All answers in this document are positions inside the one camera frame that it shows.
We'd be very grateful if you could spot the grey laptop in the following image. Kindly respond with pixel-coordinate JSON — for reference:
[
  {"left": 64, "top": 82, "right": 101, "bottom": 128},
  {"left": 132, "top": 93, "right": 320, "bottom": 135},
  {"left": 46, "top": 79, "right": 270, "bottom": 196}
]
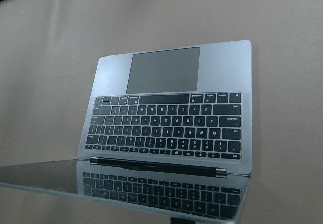
[{"left": 1, "top": 40, "right": 252, "bottom": 223}]

